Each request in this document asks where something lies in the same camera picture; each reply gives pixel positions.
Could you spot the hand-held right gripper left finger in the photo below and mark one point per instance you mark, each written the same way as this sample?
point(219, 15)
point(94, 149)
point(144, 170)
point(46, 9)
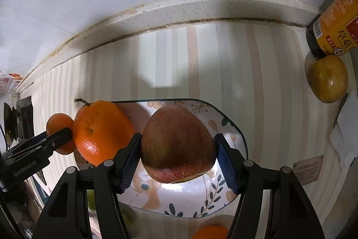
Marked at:
point(130, 169)

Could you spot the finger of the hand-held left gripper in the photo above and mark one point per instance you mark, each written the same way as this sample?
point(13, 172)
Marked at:
point(60, 136)

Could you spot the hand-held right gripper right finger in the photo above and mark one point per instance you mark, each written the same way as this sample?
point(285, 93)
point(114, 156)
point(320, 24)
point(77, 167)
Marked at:
point(226, 169)

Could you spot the small orange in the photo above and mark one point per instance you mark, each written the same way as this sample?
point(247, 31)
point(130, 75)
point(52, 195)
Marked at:
point(57, 121)
point(211, 232)

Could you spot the large orange with stem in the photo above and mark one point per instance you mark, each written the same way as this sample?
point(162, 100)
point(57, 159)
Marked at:
point(100, 129)

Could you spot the floral ceramic plate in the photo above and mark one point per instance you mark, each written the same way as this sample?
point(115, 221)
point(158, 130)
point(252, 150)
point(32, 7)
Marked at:
point(184, 199)

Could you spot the striped red apple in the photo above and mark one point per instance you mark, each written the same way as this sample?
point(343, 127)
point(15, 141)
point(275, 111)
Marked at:
point(176, 143)

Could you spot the yellow-brown apple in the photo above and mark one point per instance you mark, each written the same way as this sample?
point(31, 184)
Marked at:
point(327, 79)

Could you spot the black gas stove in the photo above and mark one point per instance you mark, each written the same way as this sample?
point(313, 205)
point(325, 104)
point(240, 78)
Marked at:
point(25, 115)

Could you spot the black wok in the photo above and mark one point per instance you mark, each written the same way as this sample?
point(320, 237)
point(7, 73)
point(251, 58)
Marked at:
point(8, 121)

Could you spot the brown printed label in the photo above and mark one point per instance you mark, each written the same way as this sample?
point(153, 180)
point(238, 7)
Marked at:
point(307, 169)

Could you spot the white paper tissue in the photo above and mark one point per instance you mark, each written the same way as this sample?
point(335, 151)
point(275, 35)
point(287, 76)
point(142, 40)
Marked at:
point(345, 138)

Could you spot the dark soy sauce bottle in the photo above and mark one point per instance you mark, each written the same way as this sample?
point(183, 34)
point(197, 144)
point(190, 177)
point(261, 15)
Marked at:
point(335, 20)

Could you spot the colourful cartoon wall sticker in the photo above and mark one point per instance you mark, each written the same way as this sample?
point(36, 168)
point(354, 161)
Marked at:
point(8, 83)

